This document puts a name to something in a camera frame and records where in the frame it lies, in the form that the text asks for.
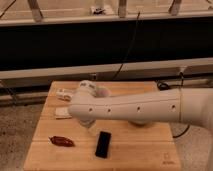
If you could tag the small device on shelf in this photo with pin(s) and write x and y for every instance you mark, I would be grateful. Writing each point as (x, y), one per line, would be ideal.
(96, 10)

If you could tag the black rectangular phone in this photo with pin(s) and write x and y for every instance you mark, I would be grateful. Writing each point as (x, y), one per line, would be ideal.
(103, 144)

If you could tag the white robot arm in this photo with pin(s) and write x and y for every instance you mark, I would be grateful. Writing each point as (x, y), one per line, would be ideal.
(193, 106)

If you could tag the green ceramic bowl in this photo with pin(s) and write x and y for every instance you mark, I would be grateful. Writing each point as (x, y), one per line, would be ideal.
(139, 123)

